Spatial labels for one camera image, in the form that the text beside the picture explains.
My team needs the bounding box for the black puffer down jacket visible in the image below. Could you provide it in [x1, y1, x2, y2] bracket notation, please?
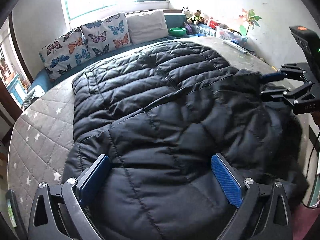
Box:
[62, 41, 308, 239]

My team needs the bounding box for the white pillow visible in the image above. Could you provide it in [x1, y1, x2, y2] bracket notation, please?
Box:
[126, 10, 169, 45]

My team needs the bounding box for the butterfly print pillow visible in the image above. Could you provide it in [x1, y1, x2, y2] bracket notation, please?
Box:
[39, 27, 91, 82]
[80, 12, 131, 57]

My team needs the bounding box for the grey star quilted mattress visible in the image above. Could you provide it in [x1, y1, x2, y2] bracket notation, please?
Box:
[7, 35, 311, 230]

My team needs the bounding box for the right butterfly print pillow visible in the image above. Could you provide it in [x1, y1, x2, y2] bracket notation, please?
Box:
[80, 12, 131, 57]

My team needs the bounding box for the black white plush toy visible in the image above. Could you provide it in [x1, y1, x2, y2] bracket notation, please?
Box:
[182, 7, 192, 18]

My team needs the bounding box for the left butterfly print pillow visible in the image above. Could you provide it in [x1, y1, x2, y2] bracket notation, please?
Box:
[39, 27, 91, 82]

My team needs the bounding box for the yellow green plush toy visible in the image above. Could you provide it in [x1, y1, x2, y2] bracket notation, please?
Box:
[187, 10, 209, 25]

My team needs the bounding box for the blue sofa bed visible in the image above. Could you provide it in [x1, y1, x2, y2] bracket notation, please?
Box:
[28, 13, 218, 93]

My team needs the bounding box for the colourful pinwheel flower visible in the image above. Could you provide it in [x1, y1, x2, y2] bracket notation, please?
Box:
[239, 9, 262, 36]

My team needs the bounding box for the green plastic bowl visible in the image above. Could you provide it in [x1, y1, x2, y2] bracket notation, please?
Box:
[168, 27, 187, 37]

